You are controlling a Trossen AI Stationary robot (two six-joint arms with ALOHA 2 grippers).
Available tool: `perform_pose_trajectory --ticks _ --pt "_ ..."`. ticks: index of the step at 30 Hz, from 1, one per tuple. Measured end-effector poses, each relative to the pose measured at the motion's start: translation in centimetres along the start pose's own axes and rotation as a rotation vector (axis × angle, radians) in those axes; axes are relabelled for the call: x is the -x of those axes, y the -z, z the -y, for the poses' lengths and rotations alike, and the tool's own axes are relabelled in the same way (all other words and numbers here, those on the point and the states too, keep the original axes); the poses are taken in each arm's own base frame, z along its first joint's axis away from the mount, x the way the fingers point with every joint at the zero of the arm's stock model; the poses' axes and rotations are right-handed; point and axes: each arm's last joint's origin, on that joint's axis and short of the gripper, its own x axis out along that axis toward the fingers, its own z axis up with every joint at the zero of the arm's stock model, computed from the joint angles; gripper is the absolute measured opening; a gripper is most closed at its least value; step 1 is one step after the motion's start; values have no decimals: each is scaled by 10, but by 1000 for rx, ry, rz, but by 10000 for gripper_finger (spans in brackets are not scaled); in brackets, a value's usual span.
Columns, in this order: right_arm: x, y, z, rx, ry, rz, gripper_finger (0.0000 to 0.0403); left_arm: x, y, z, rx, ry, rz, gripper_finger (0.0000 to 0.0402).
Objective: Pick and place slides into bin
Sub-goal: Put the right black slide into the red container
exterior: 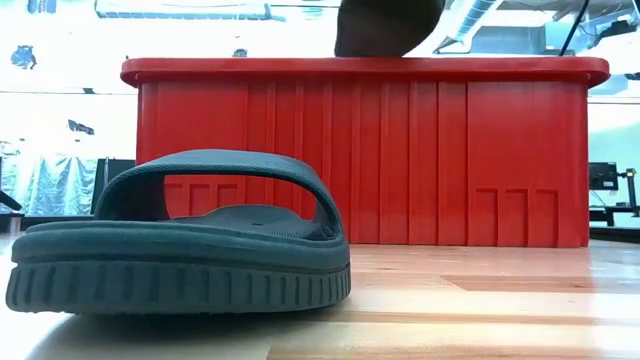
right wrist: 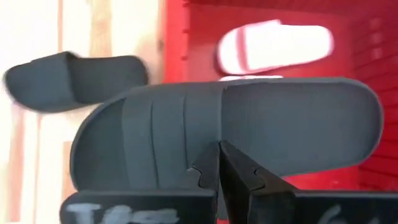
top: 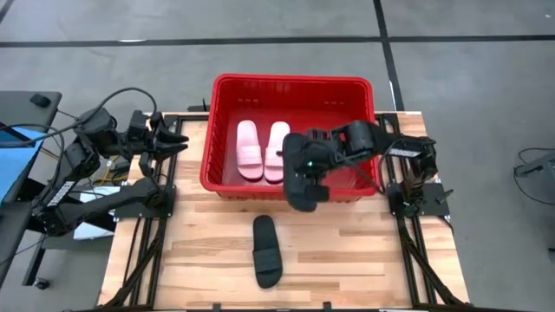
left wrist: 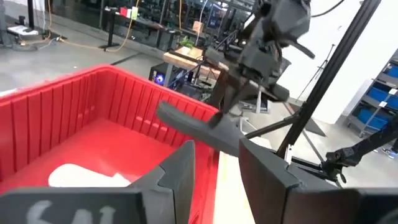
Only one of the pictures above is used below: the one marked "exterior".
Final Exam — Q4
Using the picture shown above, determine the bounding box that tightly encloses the black slide sandal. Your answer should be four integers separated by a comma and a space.
4, 148, 352, 316
333, 0, 446, 58

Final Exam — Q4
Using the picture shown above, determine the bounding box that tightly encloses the red plastic bin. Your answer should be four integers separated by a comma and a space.
119, 55, 611, 250

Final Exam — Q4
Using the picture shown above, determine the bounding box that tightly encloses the black panel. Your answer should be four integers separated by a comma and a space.
91, 158, 137, 216

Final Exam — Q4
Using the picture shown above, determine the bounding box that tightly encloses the ceiling light panel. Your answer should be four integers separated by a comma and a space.
94, 0, 274, 21

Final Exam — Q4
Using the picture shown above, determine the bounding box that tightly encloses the translucent plastic sheet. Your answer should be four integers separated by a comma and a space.
0, 153, 99, 217

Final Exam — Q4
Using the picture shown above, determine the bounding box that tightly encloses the black monitor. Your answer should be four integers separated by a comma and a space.
588, 161, 620, 192

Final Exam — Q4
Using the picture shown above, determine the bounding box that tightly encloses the black bench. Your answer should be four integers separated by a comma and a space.
588, 205, 640, 229

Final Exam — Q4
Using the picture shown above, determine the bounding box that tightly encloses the black monitor stand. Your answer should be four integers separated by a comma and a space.
617, 168, 640, 217

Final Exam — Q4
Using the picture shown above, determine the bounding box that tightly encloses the silver ceiling duct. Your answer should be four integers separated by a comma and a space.
432, 0, 504, 54

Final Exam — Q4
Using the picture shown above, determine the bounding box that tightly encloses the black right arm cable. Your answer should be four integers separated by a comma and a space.
558, 0, 592, 57

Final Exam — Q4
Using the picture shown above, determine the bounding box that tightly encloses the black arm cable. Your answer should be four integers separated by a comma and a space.
0, 189, 24, 212
558, 0, 592, 57

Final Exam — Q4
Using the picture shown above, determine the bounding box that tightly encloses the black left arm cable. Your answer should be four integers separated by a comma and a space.
0, 189, 24, 212

